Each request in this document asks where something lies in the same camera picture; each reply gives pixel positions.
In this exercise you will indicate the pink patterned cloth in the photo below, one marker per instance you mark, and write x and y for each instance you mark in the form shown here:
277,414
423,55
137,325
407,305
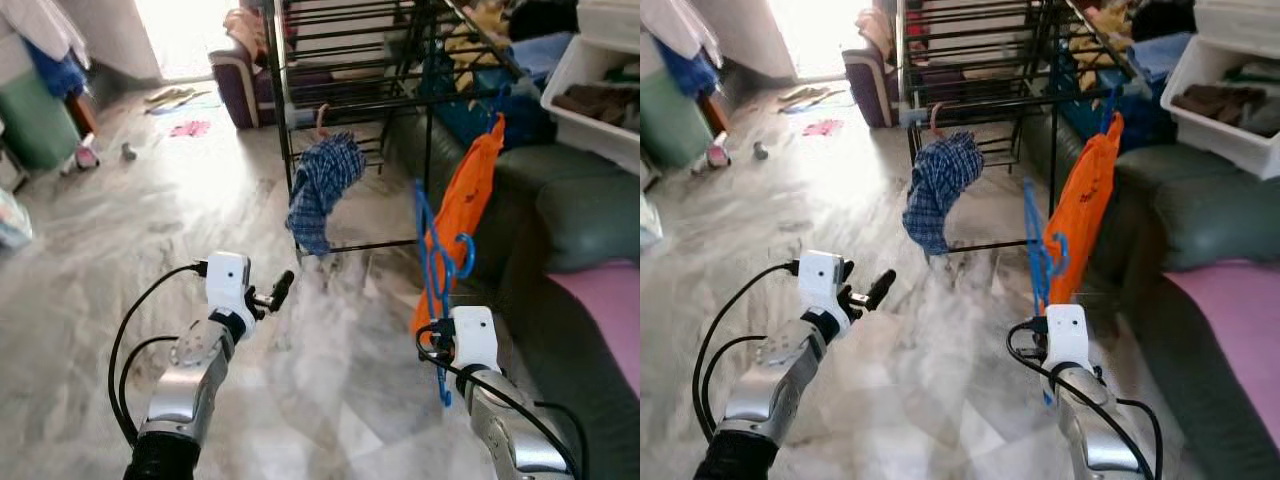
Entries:
190,128
824,128

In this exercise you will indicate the beige cloth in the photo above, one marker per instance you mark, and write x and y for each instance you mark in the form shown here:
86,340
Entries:
170,93
805,93

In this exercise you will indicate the mauve blanket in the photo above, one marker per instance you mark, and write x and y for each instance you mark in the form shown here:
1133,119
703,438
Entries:
605,310
1240,340

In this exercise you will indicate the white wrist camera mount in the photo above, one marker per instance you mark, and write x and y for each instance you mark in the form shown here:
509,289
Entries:
820,278
226,280
1066,335
472,340

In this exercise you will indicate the pink hanger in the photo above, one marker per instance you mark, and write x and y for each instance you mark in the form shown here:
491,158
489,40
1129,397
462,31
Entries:
936,122
320,125

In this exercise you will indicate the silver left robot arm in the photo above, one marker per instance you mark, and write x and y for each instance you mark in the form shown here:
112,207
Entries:
190,380
780,380

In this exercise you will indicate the blue mat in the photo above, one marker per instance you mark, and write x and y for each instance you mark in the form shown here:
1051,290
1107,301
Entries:
820,106
185,106

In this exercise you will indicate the purple armchair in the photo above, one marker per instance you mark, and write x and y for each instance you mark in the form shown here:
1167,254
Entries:
870,90
240,90

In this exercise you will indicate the blue plaid shirt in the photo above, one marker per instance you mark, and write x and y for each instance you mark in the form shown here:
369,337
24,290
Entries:
325,185
940,185

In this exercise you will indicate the green bin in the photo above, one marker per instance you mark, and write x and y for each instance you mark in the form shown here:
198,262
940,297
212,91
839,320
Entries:
675,125
35,125

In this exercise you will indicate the orange garment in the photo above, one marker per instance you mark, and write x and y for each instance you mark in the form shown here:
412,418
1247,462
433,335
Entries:
465,200
1085,200

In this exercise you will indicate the white lidded plastic bin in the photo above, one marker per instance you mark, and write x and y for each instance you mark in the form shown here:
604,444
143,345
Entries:
1240,22
610,20

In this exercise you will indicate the blue plastic hanger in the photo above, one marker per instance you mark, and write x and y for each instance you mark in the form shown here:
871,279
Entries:
498,118
437,275
1108,110
1038,270

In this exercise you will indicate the black drying rack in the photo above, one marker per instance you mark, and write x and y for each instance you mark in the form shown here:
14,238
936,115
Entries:
1053,160
429,160

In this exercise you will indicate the blue plastic box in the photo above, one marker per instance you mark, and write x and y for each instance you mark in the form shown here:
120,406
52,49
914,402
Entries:
1085,95
470,120

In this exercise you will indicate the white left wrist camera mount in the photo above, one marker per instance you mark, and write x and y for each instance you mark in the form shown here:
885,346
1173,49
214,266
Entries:
226,280
820,278

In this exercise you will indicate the brown wooden leg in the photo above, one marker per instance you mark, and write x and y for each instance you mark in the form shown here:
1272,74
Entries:
715,115
82,115

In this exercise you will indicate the brown clothes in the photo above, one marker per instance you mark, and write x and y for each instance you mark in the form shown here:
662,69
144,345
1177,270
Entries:
600,100
1220,100

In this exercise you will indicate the tan yellow garment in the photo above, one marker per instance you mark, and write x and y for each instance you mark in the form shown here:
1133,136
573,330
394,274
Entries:
1095,45
470,45

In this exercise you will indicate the dark blue cloth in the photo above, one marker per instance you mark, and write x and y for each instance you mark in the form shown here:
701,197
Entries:
690,75
60,75

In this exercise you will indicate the light blue garment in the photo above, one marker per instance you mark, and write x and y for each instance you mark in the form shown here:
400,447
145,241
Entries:
540,55
1160,55

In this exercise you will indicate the white jacket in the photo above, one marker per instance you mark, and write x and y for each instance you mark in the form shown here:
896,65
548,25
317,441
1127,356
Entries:
40,25
675,25

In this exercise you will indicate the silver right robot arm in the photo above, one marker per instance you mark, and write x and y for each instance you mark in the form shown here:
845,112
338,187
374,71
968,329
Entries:
510,430
1095,440

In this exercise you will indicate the tissue pack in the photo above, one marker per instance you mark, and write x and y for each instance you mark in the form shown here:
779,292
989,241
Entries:
12,220
648,220

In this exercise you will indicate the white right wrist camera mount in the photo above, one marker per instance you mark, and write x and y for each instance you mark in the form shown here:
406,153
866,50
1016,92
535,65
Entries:
472,340
1066,335

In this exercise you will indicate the peach cloth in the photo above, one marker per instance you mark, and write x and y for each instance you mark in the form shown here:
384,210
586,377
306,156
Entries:
245,35
878,35

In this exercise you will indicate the large white plastic bin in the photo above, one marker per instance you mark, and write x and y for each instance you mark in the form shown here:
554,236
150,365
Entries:
590,145
1210,150

